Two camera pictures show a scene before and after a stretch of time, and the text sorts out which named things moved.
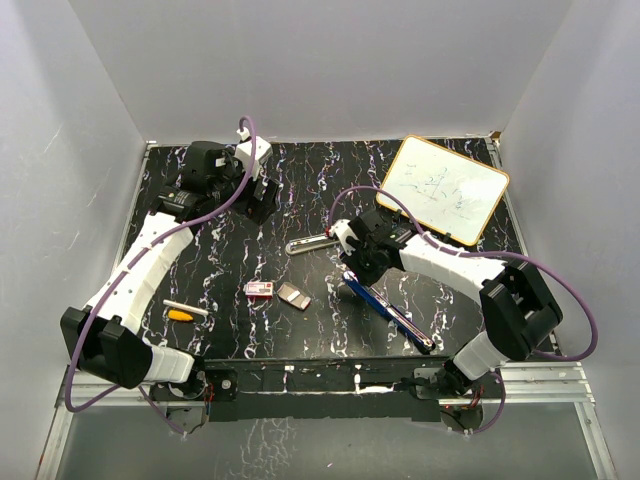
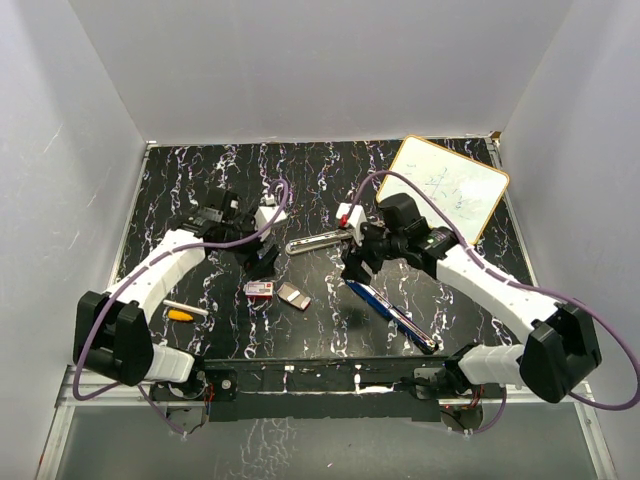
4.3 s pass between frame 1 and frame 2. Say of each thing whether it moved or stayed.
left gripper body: moved
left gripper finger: moved
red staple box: stayed
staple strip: stayed
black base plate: stayed
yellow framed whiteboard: stayed
